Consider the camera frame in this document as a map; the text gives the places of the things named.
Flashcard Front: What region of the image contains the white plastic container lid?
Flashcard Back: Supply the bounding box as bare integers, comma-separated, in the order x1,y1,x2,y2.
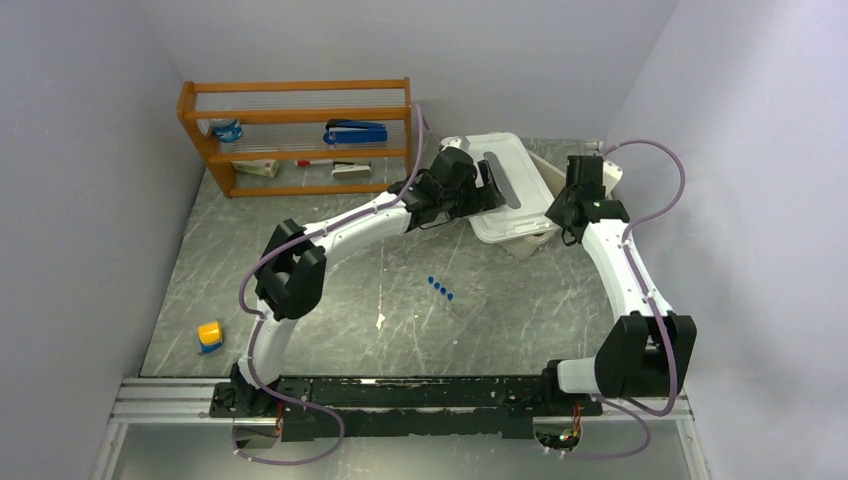
464,132,557,244

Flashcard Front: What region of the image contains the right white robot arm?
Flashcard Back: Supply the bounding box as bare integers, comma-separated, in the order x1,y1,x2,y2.
539,155,697,414

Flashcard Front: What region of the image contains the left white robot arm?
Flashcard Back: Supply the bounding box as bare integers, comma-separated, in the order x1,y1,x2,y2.
230,146,506,416

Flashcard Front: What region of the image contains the beige plastic bin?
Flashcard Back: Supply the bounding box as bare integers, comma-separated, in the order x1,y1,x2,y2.
498,150,566,261

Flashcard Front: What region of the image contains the blue stapler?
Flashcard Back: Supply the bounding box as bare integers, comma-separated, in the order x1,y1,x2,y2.
323,119,388,145

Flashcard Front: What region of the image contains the red white marker pen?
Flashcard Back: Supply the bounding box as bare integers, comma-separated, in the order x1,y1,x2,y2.
296,159,335,168

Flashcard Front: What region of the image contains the small white green box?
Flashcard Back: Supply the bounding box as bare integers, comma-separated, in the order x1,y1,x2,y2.
232,159,280,178

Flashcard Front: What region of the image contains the orange wooden shelf rack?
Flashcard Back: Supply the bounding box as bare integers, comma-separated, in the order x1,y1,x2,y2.
176,78,423,198

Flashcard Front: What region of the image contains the blue yellow small object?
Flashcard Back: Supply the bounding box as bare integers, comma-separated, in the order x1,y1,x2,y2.
196,320,224,355

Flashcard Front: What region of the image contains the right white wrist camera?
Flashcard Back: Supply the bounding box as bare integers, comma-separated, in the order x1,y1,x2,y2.
602,160,623,198

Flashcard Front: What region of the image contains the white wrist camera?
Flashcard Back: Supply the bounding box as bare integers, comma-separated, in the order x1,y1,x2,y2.
602,160,623,198
439,136,469,151

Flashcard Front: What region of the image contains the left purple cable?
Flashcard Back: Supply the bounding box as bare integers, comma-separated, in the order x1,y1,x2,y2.
230,103,439,466

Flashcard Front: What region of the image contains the purple cable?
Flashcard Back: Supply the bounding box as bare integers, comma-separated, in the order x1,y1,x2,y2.
230,103,439,466
543,139,687,462

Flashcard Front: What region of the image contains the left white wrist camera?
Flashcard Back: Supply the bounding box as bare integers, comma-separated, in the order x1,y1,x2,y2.
439,136,469,151

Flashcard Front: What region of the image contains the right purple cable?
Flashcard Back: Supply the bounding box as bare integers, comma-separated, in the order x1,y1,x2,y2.
543,139,687,462

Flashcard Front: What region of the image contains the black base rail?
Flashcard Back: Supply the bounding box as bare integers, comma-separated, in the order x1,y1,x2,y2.
208,372,602,442

